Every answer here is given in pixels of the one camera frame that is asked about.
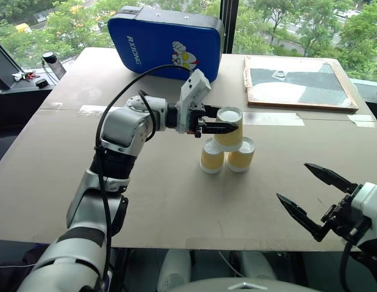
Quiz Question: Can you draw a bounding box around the silver robot torso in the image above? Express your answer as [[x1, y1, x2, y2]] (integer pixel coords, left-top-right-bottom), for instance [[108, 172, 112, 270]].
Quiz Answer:
[[157, 249, 325, 292]]

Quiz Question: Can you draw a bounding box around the purple cloth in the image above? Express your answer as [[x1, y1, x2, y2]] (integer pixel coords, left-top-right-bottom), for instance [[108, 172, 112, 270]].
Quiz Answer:
[[0, 242, 52, 292]]

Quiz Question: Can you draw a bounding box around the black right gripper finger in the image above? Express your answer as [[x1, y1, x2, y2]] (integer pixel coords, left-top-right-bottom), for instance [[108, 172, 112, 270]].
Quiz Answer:
[[275, 192, 329, 243], [303, 162, 359, 194]]

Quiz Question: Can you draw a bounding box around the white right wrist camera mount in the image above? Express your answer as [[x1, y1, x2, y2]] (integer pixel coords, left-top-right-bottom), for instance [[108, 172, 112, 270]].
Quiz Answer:
[[350, 181, 377, 248]]

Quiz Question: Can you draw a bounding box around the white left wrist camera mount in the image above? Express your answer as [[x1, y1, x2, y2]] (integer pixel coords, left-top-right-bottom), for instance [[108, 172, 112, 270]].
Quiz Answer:
[[175, 69, 213, 135]]

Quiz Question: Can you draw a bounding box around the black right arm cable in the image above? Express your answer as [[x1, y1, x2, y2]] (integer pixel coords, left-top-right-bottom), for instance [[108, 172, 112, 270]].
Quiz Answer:
[[339, 238, 361, 292]]

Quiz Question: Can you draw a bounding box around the black slanted panel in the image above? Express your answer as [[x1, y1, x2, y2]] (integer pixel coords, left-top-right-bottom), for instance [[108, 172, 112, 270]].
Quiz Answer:
[[0, 37, 25, 91]]

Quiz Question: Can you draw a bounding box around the blue padded kick shield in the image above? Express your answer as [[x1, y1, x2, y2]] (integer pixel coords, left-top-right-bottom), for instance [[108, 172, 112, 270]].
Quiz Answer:
[[107, 5, 225, 84]]

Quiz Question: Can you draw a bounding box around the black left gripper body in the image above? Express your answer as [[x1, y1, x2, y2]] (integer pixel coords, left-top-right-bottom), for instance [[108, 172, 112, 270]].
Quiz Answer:
[[187, 103, 208, 139]]

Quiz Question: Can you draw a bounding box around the clear tape strip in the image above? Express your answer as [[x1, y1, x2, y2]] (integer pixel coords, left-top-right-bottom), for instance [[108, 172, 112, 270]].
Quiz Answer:
[[346, 113, 377, 129]]

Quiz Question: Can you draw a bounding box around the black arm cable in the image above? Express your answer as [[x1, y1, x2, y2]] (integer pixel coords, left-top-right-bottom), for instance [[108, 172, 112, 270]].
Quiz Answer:
[[339, 238, 361, 292], [94, 64, 197, 292]]

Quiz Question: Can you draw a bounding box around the black side table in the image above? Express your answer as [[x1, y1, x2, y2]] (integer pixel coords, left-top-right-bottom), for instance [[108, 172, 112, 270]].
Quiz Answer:
[[0, 57, 68, 171]]

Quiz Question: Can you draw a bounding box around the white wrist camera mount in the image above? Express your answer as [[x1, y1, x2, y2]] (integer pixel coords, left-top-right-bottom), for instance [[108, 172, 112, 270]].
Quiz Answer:
[[350, 181, 377, 248], [175, 69, 213, 135]]

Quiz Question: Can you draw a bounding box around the yellow paper cup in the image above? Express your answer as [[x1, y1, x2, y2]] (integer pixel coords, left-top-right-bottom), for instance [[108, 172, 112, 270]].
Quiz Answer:
[[225, 136, 256, 173], [213, 106, 244, 152], [199, 137, 225, 175]]

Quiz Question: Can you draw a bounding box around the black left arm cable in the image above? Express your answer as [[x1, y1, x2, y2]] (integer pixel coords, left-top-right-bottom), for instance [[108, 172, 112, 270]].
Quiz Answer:
[[94, 64, 197, 292]]

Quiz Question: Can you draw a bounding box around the black window frame post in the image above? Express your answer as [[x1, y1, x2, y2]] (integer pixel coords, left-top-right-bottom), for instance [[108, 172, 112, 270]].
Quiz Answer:
[[219, 0, 240, 56]]

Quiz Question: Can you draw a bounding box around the wooden framed board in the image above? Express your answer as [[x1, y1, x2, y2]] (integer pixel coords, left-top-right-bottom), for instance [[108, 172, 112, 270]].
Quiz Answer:
[[243, 55, 359, 114]]

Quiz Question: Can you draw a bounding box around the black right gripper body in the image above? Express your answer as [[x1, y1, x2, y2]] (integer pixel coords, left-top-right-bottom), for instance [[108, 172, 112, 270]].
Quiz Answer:
[[320, 194, 373, 245]]

